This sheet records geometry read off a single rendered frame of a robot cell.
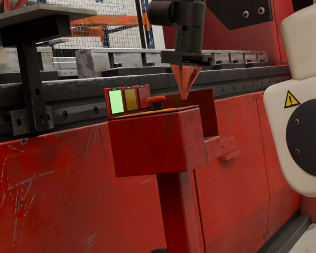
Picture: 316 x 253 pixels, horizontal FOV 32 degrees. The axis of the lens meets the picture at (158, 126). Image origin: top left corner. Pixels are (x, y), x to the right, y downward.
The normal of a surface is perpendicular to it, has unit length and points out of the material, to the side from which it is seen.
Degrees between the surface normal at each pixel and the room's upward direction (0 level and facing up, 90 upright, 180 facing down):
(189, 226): 90
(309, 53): 90
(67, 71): 90
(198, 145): 90
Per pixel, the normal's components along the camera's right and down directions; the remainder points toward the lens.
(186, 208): 0.89, -0.11
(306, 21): -0.66, 0.14
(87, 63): -0.46, 0.11
